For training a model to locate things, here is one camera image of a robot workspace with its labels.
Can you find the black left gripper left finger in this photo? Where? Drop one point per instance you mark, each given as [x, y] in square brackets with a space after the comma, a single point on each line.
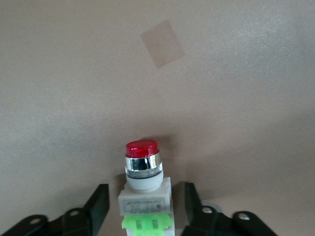
[98, 204]

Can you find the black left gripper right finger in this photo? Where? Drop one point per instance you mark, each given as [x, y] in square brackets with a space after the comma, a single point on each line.
[194, 204]

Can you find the red push button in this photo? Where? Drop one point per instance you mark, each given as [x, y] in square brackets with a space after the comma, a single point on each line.
[144, 186]

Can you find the translucent tape patch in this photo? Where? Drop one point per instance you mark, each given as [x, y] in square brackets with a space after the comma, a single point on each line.
[162, 44]

